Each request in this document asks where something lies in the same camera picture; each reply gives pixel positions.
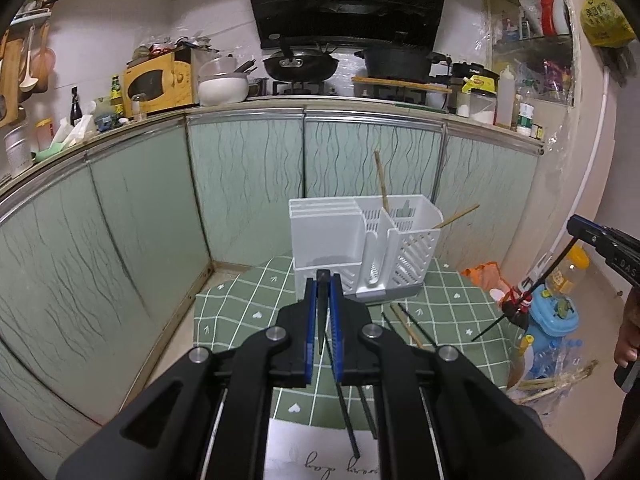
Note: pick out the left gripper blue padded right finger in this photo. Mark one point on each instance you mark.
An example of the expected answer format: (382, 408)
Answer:
(352, 361)

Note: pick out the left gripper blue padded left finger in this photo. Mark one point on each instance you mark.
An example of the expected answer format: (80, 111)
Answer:
(294, 361)

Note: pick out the black chopstick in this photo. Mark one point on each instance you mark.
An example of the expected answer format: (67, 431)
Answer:
(511, 308)
(387, 321)
(431, 340)
(367, 413)
(323, 296)
(343, 405)

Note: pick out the brown bamboo chopstick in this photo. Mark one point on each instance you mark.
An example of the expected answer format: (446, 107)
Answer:
(403, 320)
(456, 217)
(381, 180)

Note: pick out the person's right hand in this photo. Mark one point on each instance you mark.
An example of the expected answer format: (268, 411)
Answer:
(628, 341)

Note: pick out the yellow capped plastic jar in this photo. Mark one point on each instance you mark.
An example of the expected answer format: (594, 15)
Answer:
(569, 272)

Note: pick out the blue plastic container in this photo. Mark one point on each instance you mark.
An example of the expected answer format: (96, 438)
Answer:
(551, 320)

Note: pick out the green checked tablecloth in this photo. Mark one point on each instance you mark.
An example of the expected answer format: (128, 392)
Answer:
(448, 306)

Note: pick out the white plastic utensil holder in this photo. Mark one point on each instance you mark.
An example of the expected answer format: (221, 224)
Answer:
(380, 253)

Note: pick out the orange plastic bag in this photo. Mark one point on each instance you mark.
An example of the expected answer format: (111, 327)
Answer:
(487, 276)

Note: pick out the white squeeze bottle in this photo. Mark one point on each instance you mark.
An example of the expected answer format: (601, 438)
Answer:
(505, 98)

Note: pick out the black wok pan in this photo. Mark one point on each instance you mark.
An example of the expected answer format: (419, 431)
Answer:
(305, 64)

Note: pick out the yellow microwave oven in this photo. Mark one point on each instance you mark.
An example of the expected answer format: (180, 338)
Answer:
(168, 82)

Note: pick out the black cooking pot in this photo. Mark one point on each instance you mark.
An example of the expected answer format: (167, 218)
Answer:
(400, 63)

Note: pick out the black range hood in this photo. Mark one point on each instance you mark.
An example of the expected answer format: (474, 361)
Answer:
(412, 23)

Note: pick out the wooden cutting board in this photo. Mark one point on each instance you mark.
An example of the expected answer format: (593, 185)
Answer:
(10, 70)

